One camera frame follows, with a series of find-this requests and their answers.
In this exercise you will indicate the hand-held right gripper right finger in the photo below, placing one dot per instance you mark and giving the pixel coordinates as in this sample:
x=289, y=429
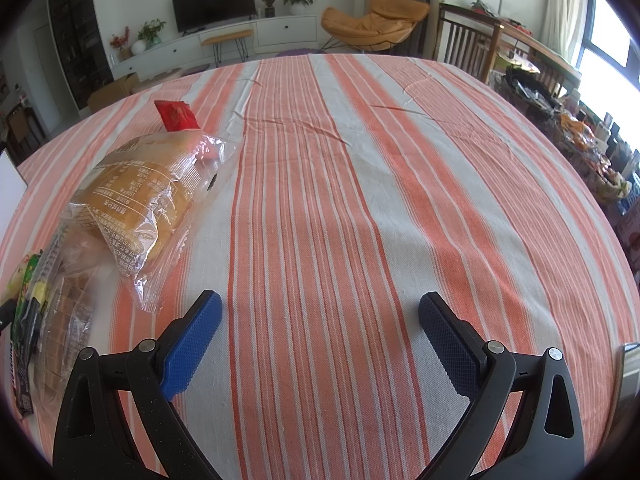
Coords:
x=450, y=340

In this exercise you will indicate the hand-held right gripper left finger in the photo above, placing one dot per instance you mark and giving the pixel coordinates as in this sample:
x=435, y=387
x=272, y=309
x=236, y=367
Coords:
x=192, y=335

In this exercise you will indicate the clear pack of brown biscuits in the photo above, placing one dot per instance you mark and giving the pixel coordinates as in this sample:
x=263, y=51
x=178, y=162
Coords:
x=65, y=320

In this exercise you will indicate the clear bag of bread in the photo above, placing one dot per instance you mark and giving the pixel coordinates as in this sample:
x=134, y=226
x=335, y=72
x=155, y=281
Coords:
x=145, y=195

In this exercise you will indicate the green snack packet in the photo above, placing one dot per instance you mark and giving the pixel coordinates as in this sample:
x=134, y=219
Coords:
x=27, y=320

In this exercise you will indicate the red snack packet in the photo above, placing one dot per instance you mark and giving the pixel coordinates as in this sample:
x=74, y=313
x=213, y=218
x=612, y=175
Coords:
x=176, y=116

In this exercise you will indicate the orange striped tablecloth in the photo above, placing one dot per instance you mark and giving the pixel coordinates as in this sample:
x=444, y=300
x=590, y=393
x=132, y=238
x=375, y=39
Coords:
x=320, y=240

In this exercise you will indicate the white board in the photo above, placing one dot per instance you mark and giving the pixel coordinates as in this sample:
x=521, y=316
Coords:
x=10, y=180

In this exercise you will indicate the cardboard box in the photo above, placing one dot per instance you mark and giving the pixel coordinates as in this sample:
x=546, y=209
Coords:
x=112, y=91

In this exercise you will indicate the white tv cabinet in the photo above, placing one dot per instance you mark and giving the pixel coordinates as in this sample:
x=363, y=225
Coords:
x=220, y=42

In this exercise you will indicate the wooden bench with metal legs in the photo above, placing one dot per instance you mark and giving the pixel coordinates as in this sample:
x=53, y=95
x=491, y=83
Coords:
x=228, y=42

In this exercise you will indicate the dark wooden chair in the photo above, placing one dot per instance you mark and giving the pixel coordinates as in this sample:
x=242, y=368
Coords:
x=467, y=40

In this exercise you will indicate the red flowers in vase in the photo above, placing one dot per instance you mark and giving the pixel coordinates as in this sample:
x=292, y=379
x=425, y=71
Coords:
x=120, y=42

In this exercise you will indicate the green plant in white vase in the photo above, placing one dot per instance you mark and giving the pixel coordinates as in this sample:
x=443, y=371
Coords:
x=149, y=34

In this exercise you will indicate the orange lounge chair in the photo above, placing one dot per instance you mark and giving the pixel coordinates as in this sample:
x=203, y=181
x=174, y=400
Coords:
x=372, y=22

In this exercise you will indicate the dark glass cabinet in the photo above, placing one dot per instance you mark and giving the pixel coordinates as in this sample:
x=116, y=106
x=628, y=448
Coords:
x=75, y=30

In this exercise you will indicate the black television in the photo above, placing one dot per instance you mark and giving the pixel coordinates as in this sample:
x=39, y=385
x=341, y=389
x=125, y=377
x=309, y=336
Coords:
x=213, y=3

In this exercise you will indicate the grey curtain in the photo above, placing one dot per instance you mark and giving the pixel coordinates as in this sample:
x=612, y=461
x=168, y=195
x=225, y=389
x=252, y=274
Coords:
x=414, y=5

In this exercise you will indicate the small potted plant dark pot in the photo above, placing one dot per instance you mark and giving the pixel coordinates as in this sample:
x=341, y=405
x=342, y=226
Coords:
x=269, y=5

